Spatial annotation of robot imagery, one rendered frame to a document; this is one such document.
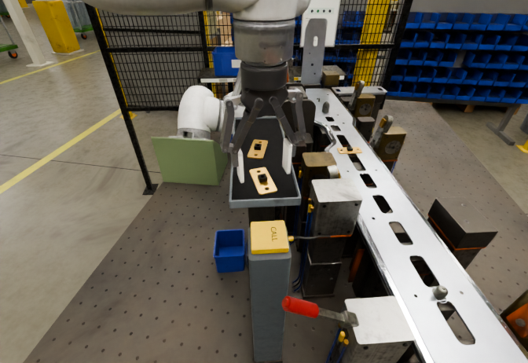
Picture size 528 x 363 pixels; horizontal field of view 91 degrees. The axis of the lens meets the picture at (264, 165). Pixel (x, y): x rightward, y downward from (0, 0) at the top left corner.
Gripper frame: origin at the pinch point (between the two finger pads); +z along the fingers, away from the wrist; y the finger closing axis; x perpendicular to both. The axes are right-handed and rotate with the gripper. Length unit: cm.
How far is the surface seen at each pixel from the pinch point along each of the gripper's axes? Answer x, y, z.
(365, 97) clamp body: 60, 70, 16
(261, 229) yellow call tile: -12.5, -4.4, 4.0
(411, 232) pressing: -11.3, 34.3, 20.0
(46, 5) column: 743, -269, 19
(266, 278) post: -17.1, -4.8, 11.4
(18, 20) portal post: 647, -295, 37
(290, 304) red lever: -24.5, -3.8, 6.5
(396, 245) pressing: -13.3, 28.2, 20.0
